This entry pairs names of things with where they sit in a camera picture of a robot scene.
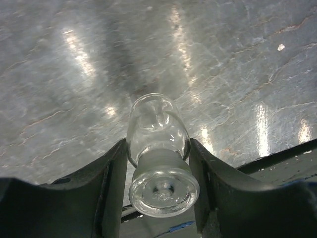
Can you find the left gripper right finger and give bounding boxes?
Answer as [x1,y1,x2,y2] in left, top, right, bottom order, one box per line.
[189,138,317,238]

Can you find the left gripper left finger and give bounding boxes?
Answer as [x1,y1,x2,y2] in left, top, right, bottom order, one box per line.
[0,140,127,238]

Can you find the small glass stopper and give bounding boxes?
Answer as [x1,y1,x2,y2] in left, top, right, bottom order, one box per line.
[126,93,200,218]

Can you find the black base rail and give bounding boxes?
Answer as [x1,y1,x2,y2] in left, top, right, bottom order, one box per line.
[121,138,317,238]

